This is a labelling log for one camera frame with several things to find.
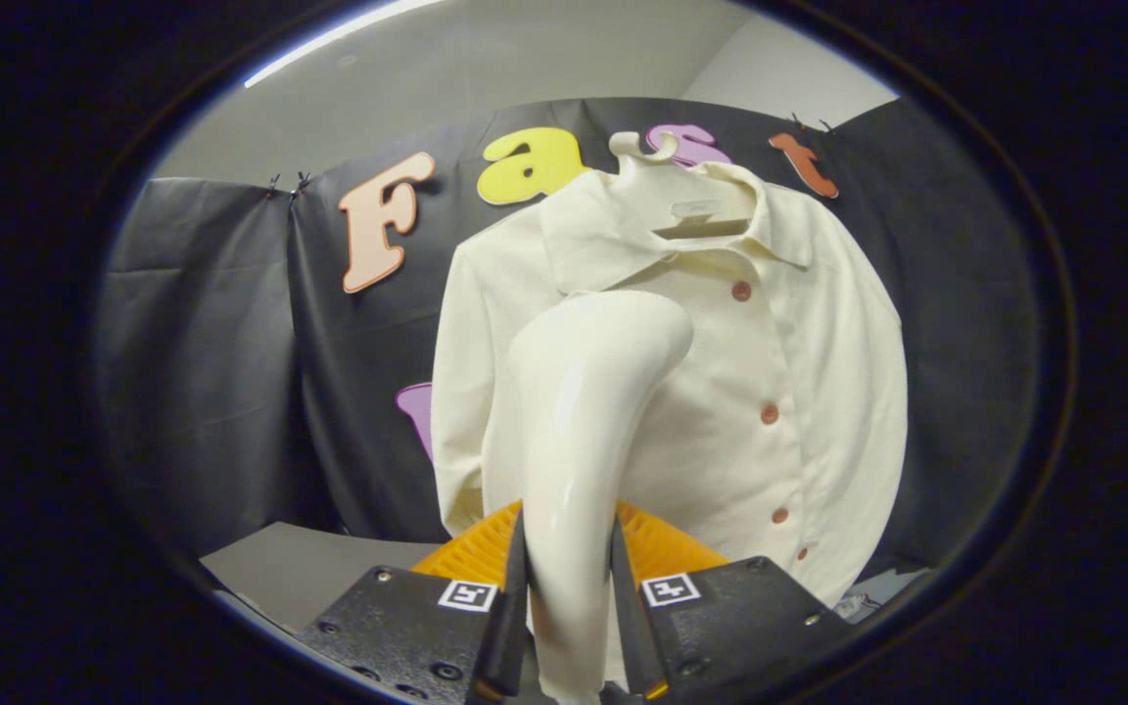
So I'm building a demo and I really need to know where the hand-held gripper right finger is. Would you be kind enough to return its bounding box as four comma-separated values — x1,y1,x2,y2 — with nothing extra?
611,499,854,702

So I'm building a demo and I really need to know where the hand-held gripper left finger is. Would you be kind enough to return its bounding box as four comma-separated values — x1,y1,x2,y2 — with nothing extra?
295,499,531,705

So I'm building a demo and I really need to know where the cream button-up shirt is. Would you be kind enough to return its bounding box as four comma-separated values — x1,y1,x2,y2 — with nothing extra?
430,162,910,608

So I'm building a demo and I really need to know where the white plastic clothes hanger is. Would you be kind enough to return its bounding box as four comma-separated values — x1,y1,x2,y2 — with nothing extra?
609,130,756,241

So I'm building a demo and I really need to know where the grey cabinet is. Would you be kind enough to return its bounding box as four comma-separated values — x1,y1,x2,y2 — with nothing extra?
200,521,443,633

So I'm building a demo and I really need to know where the black backdrop cloth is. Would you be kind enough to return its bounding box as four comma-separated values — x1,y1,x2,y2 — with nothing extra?
94,96,1045,579

